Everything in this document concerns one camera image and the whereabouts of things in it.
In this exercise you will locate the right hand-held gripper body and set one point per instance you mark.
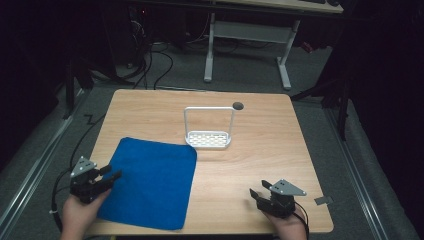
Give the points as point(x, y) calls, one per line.
point(281, 201)

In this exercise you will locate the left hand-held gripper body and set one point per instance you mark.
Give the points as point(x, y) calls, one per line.
point(84, 186)

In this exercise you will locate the blue cloth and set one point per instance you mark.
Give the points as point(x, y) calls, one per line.
point(150, 183)

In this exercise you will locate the person's right hand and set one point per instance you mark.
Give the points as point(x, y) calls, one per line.
point(289, 228)

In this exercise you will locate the grey tape piece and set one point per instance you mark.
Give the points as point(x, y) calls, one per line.
point(323, 200)

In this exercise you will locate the black metal stand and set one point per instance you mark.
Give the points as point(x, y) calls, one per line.
point(70, 86)
point(340, 100)

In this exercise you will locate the red object on floor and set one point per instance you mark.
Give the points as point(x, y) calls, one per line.
point(307, 47)

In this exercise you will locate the white-legged desk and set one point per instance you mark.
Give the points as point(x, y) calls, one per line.
point(253, 31)

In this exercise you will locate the metal floor rail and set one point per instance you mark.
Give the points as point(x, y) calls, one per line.
point(353, 170)
point(36, 163)

